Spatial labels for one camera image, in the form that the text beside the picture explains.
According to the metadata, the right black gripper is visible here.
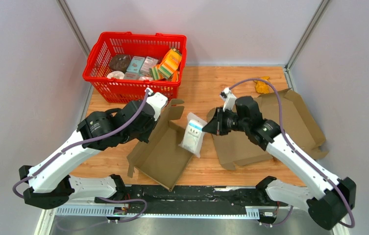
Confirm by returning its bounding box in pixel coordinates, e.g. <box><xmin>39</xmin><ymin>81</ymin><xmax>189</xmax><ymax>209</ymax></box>
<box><xmin>202</xmin><ymin>107</ymin><xmax>249</xmax><ymax>136</ymax></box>

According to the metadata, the white plastic pouch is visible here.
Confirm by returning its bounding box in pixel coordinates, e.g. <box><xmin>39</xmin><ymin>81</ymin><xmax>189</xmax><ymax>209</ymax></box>
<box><xmin>179</xmin><ymin>113</ymin><xmax>207</xmax><ymax>158</ymax></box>

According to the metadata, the cardboard box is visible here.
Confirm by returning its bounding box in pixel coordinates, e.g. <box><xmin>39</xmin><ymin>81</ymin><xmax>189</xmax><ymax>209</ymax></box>
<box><xmin>127</xmin><ymin>99</ymin><xmax>193</xmax><ymax>191</ymax></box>

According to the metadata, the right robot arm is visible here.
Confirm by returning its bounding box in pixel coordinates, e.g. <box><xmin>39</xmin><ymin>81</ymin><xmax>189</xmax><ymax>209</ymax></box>
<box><xmin>202</xmin><ymin>96</ymin><xmax>357</xmax><ymax>230</ymax></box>

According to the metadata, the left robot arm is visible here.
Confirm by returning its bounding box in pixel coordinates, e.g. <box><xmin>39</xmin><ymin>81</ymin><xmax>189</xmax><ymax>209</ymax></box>
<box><xmin>19</xmin><ymin>95</ymin><xmax>168</xmax><ymax>209</ymax></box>

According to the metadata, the teal small box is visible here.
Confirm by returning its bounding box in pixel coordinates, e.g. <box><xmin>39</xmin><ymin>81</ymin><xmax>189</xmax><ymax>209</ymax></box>
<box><xmin>126</xmin><ymin>56</ymin><xmax>146</xmax><ymax>73</ymax></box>

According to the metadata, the grey pink small box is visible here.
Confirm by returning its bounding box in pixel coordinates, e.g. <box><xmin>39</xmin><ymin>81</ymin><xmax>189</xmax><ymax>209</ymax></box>
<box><xmin>140</xmin><ymin>56</ymin><xmax>159</xmax><ymax>76</ymax></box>

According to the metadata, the red plastic basket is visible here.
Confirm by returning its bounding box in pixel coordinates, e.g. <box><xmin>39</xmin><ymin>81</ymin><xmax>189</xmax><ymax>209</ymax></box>
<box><xmin>83</xmin><ymin>32</ymin><xmax>187</xmax><ymax>103</ymax></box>

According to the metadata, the green striped sponge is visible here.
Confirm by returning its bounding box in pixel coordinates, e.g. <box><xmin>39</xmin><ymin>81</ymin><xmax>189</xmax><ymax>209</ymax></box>
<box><xmin>149</xmin><ymin>65</ymin><xmax>164</xmax><ymax>80</ymax></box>

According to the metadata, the yellow toy figure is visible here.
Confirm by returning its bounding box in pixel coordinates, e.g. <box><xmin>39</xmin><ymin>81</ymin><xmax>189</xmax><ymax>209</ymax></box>
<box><xmin>254</xmin><ymin>80</ymin><xmax>270</xmax><ymax>94</ymax></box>

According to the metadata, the white round container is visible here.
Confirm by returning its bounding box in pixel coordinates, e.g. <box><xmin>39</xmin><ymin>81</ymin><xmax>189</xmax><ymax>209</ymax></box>
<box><xmin>107</xmin><ymin>71</ymin><xmax>125</xmax><ymax>79</ymax></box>

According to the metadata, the right flat cardboard sheet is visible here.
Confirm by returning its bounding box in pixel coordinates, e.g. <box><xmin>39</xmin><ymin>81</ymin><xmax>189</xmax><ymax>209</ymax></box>
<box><xmin>213</xmin><ymin>89</ymin><xmax>328</xmax><ymax>170</ymax></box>

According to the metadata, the brown round packet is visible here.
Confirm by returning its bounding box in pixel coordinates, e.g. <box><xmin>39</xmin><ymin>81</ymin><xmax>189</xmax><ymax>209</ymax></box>
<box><xmin>109</xmin><ymin>54</ymin><xmax>131</xmax><ymax>73</ymax></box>

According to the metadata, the striped sponge pack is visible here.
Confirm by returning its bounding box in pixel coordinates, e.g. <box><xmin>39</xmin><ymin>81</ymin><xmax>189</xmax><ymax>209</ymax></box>
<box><xmin>158</xmin><ymin>48</ymin><xmax>182</xmax><ymax>79</ymax></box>

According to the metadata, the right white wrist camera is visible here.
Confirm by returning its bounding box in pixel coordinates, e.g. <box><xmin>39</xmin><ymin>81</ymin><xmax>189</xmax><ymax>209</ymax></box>
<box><xmin>220</xmin><ymin>87</ymin><xmax>237</xmax><ymax>111</ymax></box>

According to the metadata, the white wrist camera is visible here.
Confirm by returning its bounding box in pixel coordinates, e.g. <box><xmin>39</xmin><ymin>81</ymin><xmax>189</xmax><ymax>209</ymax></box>
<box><xmin>220</xmin><ymin>87</ymin><xmax>237</xmax><ymax>111</ymax></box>
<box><xmin>145</xmin><ymin>88</ymin><xmax>168</xmax><ymax>121</ymax></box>

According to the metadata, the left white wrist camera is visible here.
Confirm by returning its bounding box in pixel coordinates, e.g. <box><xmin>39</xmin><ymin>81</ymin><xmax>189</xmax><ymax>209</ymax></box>
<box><xmin>145</xmin><ymin>88</ymin><xmax>168</xmax><ymax>121</ymax></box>

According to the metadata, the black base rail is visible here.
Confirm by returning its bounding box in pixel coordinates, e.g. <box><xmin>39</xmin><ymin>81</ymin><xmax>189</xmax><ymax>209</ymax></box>
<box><xmin>55</xmin><ymin>185</ymin><xmax>290</xmax><ymax>219</ymax></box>

